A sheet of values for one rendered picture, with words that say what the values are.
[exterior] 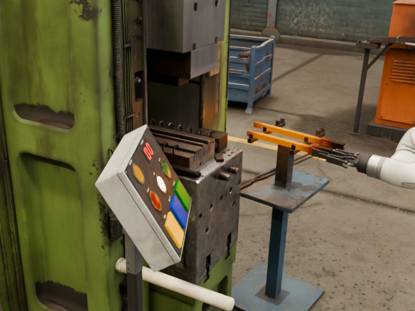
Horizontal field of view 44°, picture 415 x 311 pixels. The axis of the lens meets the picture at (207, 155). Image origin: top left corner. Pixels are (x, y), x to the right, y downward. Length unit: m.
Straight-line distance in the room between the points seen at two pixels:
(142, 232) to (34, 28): 0.83
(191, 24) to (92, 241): 0.81
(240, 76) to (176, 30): 3.92
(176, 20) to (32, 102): 0.58
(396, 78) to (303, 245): 2.41
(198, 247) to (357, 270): 1.36
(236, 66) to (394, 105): 1.66
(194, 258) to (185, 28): 0.85
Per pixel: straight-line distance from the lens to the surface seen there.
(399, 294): 3.02
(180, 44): 1.71
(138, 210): 1.26
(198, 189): 1.85
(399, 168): 2.05
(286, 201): 2.32
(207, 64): 1.87
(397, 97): 5.24
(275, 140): 2.26
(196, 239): 1.96
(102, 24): 1.59
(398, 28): 5.15
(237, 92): 5.67
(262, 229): 3.39
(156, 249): 1.31
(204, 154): 1.97
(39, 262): 2.18
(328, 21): 9.51
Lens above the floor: 1.70
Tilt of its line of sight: 22 degrees down
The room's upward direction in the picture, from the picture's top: 2 degrees clockwise
